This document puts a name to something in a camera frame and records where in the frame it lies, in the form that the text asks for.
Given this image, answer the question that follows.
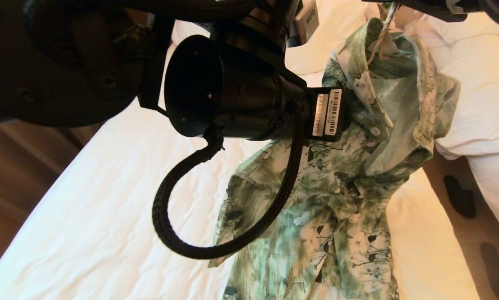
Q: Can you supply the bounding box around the green floral shirt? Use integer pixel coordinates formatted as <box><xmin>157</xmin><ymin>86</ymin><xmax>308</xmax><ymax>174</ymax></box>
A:
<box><xmin>208</xmin><ymin>17</ymin><xmax>462</xmax><ymax>300</ymax></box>

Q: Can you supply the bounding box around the white wire hanger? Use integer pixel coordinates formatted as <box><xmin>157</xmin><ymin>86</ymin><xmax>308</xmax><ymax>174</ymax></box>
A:
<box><xmin>366</xmin><ymin>2</ymin><xmax>400</xmax><ymax>65</ymax></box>

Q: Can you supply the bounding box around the large white pillow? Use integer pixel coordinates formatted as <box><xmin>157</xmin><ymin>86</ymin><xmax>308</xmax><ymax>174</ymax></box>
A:
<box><xmin>171</xmin><ymin>0</ymin><xmax>379</xmax><ymax>75</ymax></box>

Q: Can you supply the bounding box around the white duvet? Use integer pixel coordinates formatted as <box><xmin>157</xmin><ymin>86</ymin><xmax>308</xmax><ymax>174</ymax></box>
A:
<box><xmin>404</xmin><ymin>8</ymin><xmax>499</xmax><ymax>161</ymax></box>

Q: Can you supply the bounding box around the black slipper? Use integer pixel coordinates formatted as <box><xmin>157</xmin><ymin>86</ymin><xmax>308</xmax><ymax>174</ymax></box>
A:
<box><xmin>443</xmin><ymin>175</ymin><xmax>476</xmax><ymax>218</ymax></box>

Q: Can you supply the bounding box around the white bed mattress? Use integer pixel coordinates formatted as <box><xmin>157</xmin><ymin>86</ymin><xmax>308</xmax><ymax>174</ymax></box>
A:
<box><xmin>466</xmin><ymin>154</ymin><xmax>499</xmax><ymax>255</ymax></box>

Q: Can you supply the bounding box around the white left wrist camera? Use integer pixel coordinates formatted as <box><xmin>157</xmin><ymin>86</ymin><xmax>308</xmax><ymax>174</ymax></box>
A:
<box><xmin>287</xmin><ymin>0</ymin><xmax>320</xmax><ymax>47</ymax></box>

